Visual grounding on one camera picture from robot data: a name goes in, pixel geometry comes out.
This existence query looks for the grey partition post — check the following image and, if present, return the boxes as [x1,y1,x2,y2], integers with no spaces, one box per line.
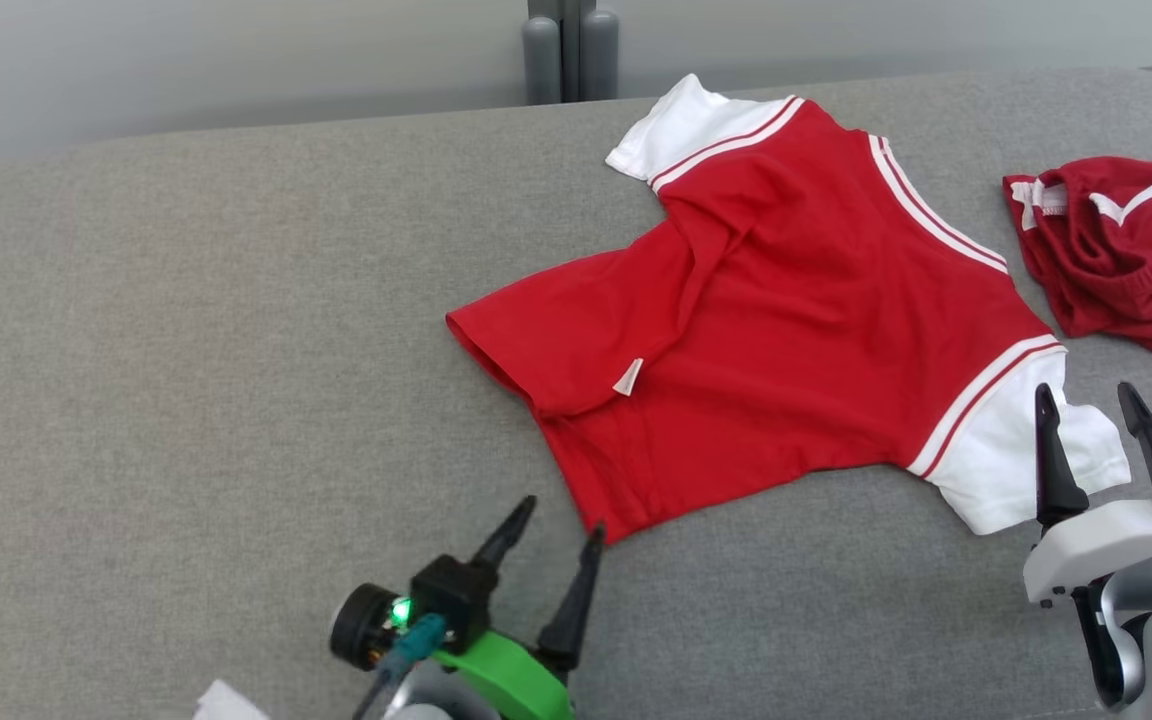
[521,0,620,106]

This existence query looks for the red shorts with white stripe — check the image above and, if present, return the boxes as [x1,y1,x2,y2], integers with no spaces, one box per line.
[1003,155,1152,374]

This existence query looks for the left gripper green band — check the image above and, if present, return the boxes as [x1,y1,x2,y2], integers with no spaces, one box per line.
[329,495,606,720]

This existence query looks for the white cable label tag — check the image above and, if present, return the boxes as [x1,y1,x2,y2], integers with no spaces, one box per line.
[193,680,272,720]

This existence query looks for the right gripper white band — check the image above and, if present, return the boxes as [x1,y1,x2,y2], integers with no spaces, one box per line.
[1023,381,1152,607]

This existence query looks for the left cable with teal plug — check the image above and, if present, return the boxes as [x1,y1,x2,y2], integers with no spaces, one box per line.
[351,613,449,720]

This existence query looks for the red Bulls 23 jersey shirt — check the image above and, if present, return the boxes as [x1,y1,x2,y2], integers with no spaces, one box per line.
[446,73,1132,546]

